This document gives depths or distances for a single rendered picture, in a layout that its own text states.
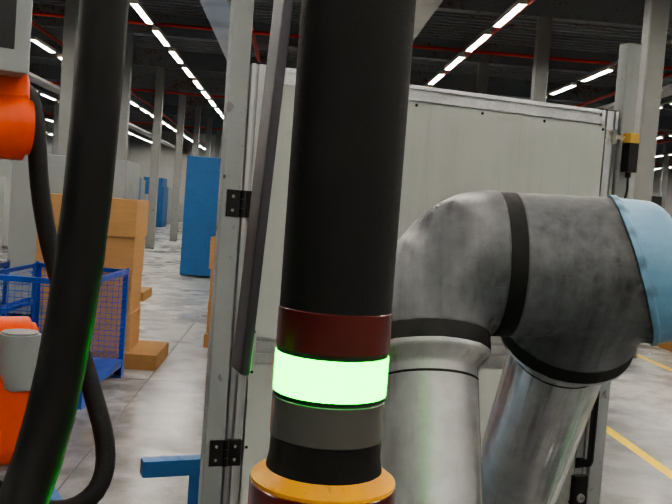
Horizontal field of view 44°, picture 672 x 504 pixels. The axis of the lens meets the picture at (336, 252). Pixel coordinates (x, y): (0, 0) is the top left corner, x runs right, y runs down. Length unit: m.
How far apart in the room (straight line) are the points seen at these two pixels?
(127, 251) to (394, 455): 7.58
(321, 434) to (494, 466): 0.61
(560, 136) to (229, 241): 1.00
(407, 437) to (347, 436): 0.36
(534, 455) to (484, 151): 1.61
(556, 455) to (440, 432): 0.23
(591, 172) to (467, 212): 1.90
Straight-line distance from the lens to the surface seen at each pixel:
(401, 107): 0.24
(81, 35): 0.18
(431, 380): 0.60
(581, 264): 0.64
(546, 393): 0.74
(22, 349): 3.99
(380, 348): 0.24
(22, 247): 11.01
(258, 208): 0.23
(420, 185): 2.24
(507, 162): 2.37
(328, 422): 0.23
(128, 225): 8.09
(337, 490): 0.24
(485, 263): 0.62
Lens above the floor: 1.66
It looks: 3 degrees down
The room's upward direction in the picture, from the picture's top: 4 degrees clockwise
